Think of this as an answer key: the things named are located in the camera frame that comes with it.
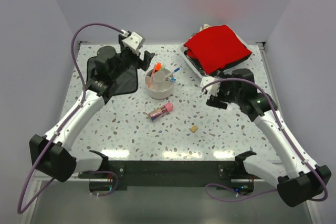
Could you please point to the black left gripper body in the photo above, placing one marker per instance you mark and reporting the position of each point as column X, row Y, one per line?
column 126, row 59

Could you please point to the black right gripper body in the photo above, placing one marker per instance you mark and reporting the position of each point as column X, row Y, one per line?
column 228, row 93

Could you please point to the orange capped marker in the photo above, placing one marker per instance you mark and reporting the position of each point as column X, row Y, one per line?
column 156, row 68

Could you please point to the small tan eraser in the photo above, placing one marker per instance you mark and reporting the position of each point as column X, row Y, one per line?
column 194, row 128

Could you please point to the white pen blue cap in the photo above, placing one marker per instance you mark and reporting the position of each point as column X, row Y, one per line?
column 172, row 72

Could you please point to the clear blue ballpoint pen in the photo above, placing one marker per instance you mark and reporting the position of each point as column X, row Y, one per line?
column 170, row 79

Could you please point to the pink capped crayon tube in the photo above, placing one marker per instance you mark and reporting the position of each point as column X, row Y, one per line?
column 161, row 111

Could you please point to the orange gel pen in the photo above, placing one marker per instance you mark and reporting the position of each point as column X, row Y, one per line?
column 151, row 78

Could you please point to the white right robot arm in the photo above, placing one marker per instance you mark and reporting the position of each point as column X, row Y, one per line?
column 300, row 178

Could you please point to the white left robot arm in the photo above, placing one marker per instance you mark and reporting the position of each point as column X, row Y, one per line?
column 57, row 143

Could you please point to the dark grey microfibre cloth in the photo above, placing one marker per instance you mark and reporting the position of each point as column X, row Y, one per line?
column 107, row 87

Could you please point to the black garment in basket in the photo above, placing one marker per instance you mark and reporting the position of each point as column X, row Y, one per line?
column 198, row 69

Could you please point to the white round divided organizer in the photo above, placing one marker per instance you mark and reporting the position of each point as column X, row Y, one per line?
column 160, row 88

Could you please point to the white perforated plastic basket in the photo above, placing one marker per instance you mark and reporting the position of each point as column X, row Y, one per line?
column 194, row 64

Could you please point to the red cloth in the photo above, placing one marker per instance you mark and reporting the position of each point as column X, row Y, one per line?
column 218, row 48

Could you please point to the beige item behind basket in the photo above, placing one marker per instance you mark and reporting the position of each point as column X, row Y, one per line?
column 204, row 26

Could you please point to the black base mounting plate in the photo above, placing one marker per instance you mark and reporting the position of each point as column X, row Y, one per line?
column 179, row 174

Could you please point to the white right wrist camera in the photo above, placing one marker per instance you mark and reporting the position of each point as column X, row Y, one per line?
column 209, row 86

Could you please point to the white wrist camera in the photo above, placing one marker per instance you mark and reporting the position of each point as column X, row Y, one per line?
column 209, row 86
column 133, row 41

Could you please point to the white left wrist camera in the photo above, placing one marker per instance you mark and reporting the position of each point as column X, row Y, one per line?
column 133, row 41

